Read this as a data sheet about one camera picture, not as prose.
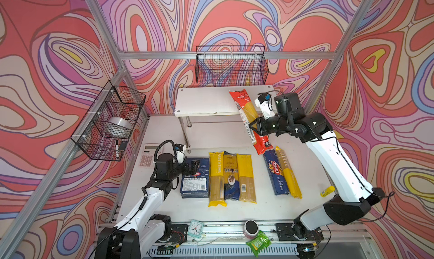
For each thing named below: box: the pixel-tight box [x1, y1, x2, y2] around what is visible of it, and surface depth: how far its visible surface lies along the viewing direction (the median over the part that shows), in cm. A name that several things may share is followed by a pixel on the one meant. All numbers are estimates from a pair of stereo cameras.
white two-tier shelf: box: [174, 84, 276, 149], surface depth 79 cm
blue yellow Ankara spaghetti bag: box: [223, 150, 240, 201], surface depth 90 cm
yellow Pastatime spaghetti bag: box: [208, 151, 228, 207], surface depth 88 cm
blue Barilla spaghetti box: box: [262, 148, 290, 196], surface depth 90 cm
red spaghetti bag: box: [228, 88, 274, 155], surface depth 67 cm
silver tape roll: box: [101, 116, 133, 138], surface depth 74 cm
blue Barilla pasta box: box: [180, 157, 211, 199], surface depth 83 cm
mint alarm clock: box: [187, 219, 205, 239], surface depth 75 cm
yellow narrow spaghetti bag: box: [275, 145, 303, 200], surface depth 88 cm
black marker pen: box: [115, 139, 120, 159], surface depth 73 cm
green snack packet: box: [245, 229, 272, 258], surface depth 72 cm
